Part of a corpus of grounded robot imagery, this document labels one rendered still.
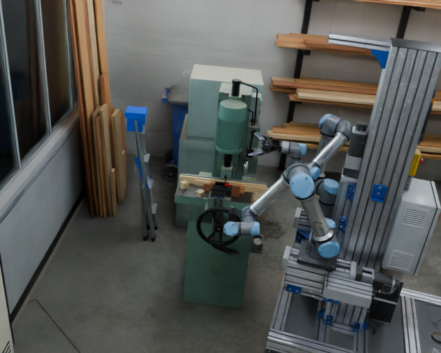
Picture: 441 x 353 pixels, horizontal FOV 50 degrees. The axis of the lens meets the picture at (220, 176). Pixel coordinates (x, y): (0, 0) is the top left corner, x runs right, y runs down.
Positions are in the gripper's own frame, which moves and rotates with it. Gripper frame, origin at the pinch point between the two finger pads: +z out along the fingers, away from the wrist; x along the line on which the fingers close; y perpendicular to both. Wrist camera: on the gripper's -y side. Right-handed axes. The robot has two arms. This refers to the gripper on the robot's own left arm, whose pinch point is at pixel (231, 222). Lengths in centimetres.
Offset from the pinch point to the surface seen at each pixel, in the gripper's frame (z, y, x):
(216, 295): 61, 57, -5
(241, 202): 20.3, -12.7, 4.7
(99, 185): 134, -13, -122
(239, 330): 47, 76, 14
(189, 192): 24.9, -15.7, -30.2
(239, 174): 49, -32, 1
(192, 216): 27.6, -0.1, -26.7
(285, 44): 159, -169, 32
